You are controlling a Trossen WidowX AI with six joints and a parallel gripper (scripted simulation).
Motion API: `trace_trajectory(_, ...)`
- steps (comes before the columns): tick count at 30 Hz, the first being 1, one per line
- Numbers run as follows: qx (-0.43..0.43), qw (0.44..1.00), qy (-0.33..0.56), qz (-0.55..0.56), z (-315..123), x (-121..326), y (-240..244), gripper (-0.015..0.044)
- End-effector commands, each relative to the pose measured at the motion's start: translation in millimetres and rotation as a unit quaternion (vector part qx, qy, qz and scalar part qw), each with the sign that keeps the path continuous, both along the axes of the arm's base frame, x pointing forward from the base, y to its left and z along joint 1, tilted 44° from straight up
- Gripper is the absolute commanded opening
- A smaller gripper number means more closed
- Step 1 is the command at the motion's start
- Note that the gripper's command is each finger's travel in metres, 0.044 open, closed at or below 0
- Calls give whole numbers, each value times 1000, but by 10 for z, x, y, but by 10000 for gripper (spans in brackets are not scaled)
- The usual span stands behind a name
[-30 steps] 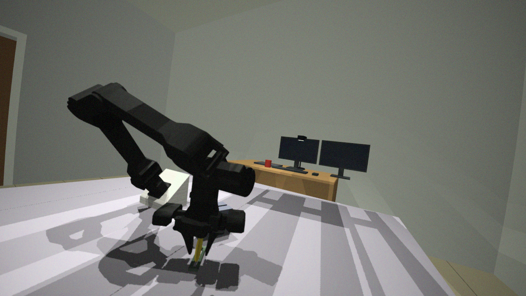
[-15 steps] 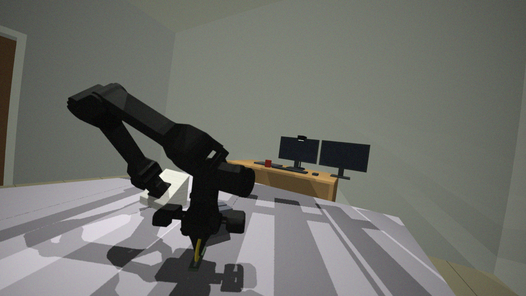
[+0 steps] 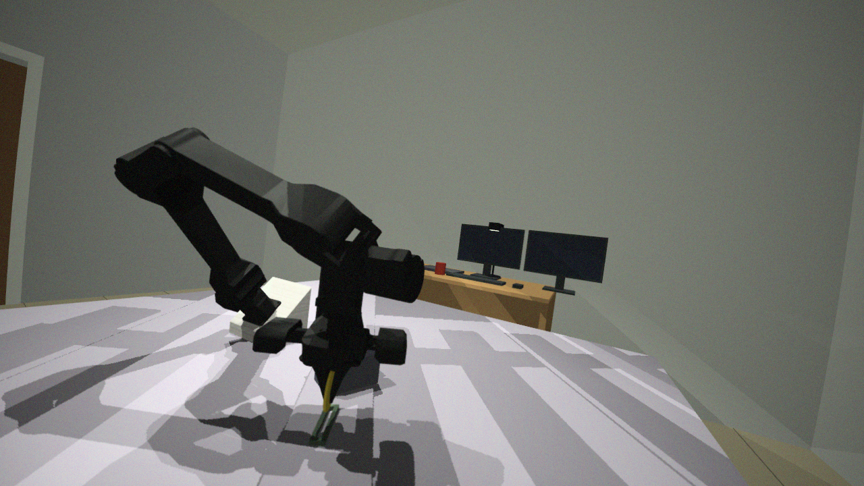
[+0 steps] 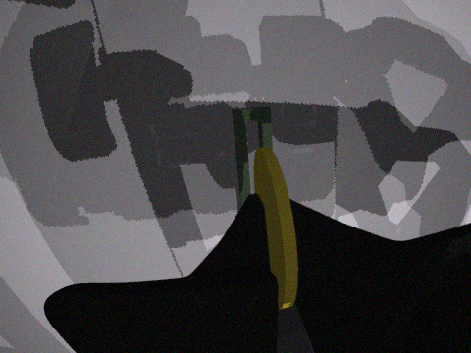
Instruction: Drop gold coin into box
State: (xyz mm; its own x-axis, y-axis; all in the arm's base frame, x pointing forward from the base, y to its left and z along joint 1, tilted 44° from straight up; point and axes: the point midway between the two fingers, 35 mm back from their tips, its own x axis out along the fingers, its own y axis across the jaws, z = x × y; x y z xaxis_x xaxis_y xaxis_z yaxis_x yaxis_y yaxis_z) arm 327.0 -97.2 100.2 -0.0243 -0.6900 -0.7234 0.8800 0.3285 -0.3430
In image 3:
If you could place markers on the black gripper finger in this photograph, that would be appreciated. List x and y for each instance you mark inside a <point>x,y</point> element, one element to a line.
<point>338,377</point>
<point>322,375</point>

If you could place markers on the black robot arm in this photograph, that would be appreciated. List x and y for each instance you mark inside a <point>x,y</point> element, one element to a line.
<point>173,172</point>

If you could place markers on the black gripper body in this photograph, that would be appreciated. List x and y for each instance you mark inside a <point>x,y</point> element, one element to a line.
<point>389,345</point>

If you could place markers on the dark green rectangular frame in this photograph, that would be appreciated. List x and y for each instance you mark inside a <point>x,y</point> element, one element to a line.
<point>320,441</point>

